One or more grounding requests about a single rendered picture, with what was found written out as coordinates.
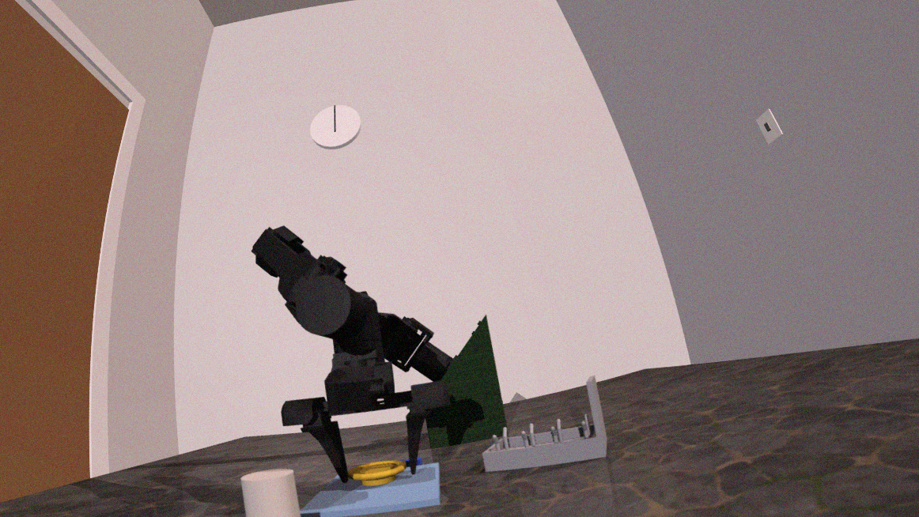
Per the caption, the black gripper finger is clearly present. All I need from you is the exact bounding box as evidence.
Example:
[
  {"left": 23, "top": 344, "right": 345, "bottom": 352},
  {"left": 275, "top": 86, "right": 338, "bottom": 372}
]
[
  {"left": 406, "top": 408, "right": 434, "bottom": 474},
  {"left": 301, "top": 421, "right": 348, "bottom": 483}
]

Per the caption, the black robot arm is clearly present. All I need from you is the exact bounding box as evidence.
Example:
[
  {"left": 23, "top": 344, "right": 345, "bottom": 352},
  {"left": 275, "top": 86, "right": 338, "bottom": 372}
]
[{"left": 251, "top": 225, "right": 457, "bottom": 413}]

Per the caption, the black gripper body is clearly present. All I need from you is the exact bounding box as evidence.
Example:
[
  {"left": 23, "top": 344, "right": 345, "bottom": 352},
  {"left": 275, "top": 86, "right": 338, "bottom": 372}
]
[{"left": 281, "top": 340, "right": 451, "bottom": 428}]

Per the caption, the yellow round plate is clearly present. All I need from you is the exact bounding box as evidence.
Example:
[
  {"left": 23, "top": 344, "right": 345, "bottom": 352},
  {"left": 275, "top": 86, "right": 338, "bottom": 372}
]
[{"left": 347, "top": 460, "right": 407, "bottom": 486}]

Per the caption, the white dish rack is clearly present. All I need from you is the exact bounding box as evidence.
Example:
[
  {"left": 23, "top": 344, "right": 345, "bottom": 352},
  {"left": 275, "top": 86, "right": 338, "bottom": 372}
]
[{"left": 482, "top": 375, "right": 607, "bottom": 472}]

